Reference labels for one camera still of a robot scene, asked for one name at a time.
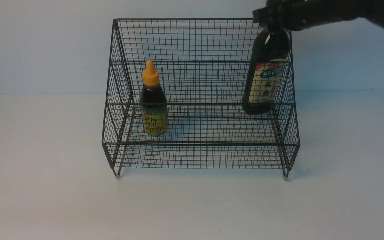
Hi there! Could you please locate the large dark vinegar bottle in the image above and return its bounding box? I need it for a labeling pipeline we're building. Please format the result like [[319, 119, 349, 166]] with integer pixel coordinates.
[[242, 26, 290, 115]]

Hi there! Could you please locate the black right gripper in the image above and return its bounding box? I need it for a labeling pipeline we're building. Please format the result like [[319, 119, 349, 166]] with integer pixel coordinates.
[[252, 0, 372, 32]]

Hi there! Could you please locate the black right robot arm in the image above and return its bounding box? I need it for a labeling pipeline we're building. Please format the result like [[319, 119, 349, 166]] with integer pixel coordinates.
[[252, 0, 384, 31]]

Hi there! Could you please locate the small yellow-capped sauce bottle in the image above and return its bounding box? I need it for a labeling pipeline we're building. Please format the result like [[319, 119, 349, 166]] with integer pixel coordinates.
[[140, 60, 169, 136]]

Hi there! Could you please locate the black wire mesh rack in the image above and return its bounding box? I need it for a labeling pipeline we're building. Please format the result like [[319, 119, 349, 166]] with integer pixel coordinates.
[[102, 18, 300, 180]]

